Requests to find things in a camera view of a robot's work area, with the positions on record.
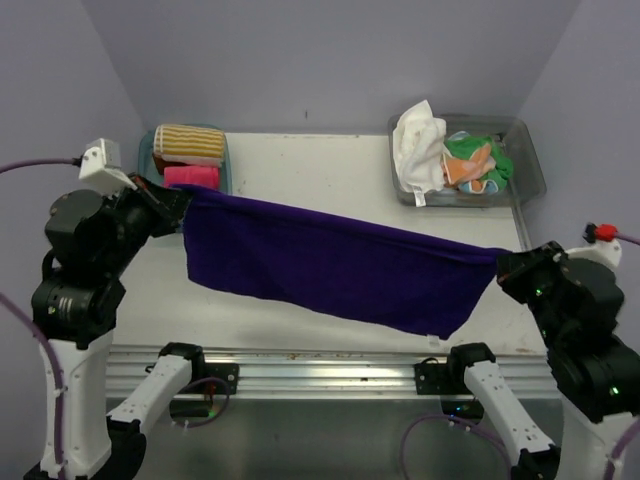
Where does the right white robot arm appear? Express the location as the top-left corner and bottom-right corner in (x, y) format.
(445, 239), (639, 479)

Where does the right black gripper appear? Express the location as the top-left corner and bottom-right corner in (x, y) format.
(497, 237), (571, 344)

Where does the green towel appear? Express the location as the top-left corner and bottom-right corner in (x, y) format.
(441, 131), (514, 195)

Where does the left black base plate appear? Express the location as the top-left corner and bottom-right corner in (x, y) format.
(179, 362), (240, 396)

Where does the orange patterned towel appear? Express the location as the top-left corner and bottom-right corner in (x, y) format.
(441, 144), (496, 193)

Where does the aluminium mounting rail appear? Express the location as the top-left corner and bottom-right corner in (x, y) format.
(106, 346), (559, 400)

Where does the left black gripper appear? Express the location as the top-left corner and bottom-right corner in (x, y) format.
(101, 168), (193, 272)

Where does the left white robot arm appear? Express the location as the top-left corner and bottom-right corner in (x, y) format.
(25, 175), (208, 479)

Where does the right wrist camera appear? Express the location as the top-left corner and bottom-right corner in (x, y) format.
(566, 223), (622, 271)

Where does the white towel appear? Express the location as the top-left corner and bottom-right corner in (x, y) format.
(392, 100), (446, 207)

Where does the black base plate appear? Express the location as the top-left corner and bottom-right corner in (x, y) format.
(179, 362), (240, 396)
(413, 362), (471, 396)

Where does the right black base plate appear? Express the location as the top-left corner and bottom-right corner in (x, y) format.
(413, 362), (471, 396)

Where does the purple towel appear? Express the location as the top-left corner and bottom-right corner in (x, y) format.
(182, 185), (504, 340)

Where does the blue-green plastic bin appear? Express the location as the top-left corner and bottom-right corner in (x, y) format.
(137, 129), (233, 194)

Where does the yellow striped rolled towel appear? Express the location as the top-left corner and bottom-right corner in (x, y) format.
(152, 124), (226, 166)

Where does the clear grey plastic bin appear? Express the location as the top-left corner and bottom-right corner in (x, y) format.
(388, 113), (548, 208)

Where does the pink rolled towel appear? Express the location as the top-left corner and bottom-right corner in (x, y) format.
(163, 165), (220, 190)

